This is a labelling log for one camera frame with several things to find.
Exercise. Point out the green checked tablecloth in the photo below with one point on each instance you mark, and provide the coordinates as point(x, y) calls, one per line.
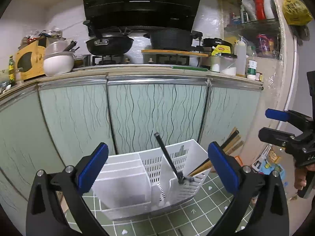
point(194, 217)

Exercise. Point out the black wok pan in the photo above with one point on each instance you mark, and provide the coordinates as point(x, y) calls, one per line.
point(107, 44)

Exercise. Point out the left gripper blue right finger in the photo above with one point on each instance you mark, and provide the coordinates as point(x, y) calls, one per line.
point(240, 181)

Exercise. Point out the black cast iron pot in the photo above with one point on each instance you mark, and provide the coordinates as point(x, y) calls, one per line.
point(173, 39)

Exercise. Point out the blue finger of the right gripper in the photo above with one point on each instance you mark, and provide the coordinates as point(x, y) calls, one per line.
point(276, 138)
point(278, 115)

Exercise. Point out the black range hood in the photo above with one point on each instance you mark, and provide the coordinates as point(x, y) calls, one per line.
point(141, 15)

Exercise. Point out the green label white bottle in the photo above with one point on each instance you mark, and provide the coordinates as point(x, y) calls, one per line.
point(251, 70)

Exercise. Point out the blue plastic toy container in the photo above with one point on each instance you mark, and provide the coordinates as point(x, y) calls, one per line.
point(266, 169)

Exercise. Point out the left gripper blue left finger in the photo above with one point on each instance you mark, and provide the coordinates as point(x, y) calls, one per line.
point(74, 181)

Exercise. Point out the yellow microwave oven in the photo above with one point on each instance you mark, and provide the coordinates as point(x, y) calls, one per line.
point(30, 59)

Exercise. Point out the white squeeze bottle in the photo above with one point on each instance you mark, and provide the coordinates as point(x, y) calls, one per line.
point(240, 50)

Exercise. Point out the white bowl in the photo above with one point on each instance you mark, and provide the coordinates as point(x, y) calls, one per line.
point(58, 63)

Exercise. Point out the white utensil holder rack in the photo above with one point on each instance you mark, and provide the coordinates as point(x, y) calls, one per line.
point(143, 182)

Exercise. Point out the yellow plastic bag hanging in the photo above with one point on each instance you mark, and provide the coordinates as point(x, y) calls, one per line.
point(296, 13)

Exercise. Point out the person's right hand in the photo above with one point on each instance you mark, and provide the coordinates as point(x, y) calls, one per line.
point(300, 176)

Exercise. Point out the green glass bottle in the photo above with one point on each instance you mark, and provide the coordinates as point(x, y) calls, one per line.
point(11, 71)

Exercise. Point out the clear jar with white powder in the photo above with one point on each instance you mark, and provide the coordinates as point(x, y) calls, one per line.
point(227, 64)

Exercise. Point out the wooden cutting board on stove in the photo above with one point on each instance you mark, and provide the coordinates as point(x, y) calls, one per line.
point(174, 52)

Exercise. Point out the black chopstick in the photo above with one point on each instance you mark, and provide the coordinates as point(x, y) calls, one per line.
point(179, 175)

